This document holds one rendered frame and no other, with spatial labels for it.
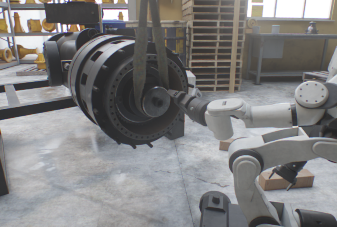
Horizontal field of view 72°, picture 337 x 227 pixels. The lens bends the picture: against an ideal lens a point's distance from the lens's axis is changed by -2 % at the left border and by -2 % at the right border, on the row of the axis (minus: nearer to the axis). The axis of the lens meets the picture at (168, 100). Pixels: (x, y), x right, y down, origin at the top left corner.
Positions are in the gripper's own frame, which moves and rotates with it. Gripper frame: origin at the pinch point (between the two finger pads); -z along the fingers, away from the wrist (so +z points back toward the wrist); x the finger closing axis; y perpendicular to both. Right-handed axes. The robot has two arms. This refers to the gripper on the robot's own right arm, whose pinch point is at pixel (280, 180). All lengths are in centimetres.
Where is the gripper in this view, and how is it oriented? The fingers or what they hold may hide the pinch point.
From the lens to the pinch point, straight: 149.9
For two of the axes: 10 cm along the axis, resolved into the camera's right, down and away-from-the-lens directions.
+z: 3.6, -8.4, -4.0
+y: -5.1, 1.9, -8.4
